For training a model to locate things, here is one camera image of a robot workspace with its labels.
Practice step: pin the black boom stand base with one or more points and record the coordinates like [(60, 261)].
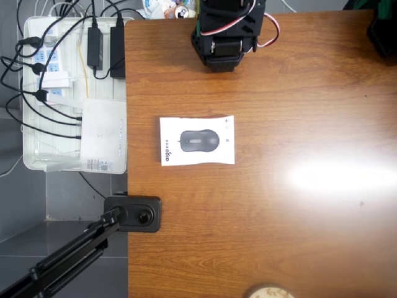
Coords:
[(145, 217)]

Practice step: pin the white charger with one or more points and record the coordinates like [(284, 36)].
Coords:
[(56, 80)]

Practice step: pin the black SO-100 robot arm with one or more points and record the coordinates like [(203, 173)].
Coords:
[(223, 59)]

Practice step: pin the white router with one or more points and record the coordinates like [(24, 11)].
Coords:
[(102, 136)]

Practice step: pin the white plastic bag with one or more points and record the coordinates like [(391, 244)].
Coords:
[(155, 9)]

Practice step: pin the white power strip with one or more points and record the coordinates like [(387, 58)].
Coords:
[(51, 57)]

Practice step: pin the wide black power adapter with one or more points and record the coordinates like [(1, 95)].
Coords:
[(118, 52)]

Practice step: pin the round wooden coaster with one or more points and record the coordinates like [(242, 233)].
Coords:
[(270, 291)]

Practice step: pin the white plastic tray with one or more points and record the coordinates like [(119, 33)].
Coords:
[(74, 90)]

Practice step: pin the slim black power adapter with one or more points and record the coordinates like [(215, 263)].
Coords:
[(95, 46)]

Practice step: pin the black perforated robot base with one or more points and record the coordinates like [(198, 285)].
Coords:
[(384, 34)]

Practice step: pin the drink can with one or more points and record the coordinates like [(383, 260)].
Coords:
[(182, 11)]

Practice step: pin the orange white mouse box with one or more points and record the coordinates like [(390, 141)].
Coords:
[(198, 155)]

